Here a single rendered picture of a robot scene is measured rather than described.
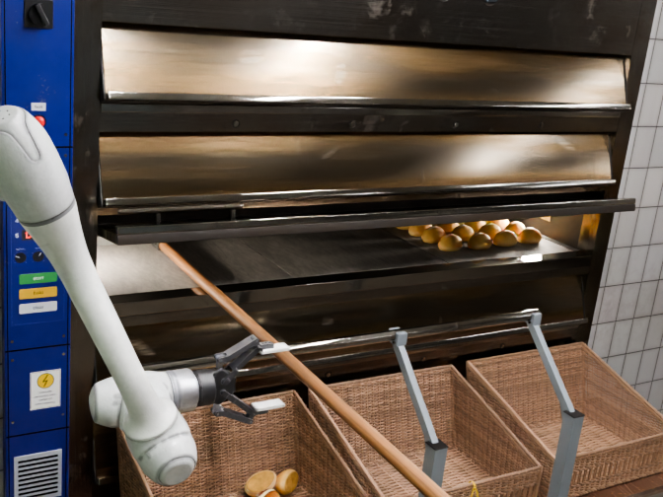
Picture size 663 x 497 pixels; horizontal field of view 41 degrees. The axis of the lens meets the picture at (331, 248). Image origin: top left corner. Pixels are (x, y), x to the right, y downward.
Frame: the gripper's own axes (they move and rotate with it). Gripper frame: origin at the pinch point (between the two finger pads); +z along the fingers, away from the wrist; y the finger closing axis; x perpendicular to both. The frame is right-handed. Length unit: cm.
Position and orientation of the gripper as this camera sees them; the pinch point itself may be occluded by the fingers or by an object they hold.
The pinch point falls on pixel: (279, 375)
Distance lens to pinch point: 194.7
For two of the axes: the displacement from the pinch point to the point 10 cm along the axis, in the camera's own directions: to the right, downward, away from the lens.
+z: 8.6, -0.7, 5.0
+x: 5.0, 3.0, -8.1
